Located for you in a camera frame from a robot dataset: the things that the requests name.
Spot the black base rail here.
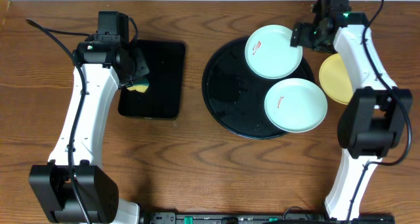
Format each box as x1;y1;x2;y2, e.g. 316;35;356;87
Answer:
138;212;395;224

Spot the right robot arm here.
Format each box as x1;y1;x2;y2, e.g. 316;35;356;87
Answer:
290;0;413;223

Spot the round black tray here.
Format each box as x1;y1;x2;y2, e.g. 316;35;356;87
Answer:
201;36;316;141

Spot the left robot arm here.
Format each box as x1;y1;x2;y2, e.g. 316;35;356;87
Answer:
29;11;149;223

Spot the green yellow sponge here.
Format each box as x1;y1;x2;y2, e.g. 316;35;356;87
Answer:
127;78;149;93

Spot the black rectangular tray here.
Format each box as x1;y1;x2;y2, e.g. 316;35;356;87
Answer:
118;40;186;120

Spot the yellow plate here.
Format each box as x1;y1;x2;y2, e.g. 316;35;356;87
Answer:
318;53;353;104

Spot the light green plate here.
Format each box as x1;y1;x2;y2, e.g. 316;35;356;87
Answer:
264;78;327;133
244;25;303;79

